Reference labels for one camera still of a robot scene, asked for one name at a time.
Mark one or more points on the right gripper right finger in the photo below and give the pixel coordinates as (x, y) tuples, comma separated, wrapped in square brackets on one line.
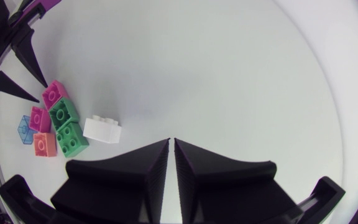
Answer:
[(225, 189)]

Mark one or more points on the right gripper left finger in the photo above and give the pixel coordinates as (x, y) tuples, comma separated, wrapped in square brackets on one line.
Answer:
[(120, 186)]

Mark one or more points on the small pink toy brick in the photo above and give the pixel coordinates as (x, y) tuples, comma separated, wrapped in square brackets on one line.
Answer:
[(57, 88)]

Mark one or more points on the small white toy brick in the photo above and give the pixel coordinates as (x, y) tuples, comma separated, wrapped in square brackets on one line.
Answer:
[(101, 132)]

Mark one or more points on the small green toy brick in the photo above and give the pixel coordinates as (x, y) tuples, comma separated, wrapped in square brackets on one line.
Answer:
[(70, 109), (76, 147)]

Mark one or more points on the small magenta toy brick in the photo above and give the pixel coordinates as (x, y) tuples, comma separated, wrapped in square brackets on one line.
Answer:
[(43, 123)]

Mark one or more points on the clear blue toy brick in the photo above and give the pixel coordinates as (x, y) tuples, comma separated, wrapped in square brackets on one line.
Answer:
[(23, 133)]

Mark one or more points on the small salmon toy brick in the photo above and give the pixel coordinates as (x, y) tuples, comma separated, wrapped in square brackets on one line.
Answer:
[(50, 146)]

